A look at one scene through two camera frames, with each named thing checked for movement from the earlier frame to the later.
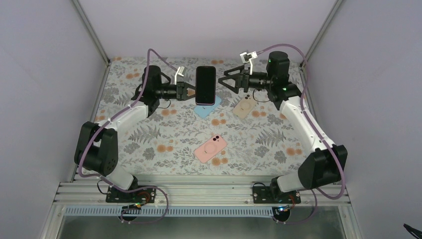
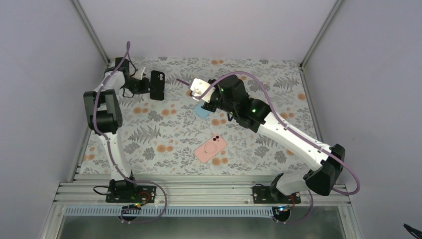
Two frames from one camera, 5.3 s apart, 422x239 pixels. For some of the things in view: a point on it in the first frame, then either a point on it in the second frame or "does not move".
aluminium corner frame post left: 91,31 does not move
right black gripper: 241,80 → 208,108
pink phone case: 210,149 does not move
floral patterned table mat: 207,117 does not move
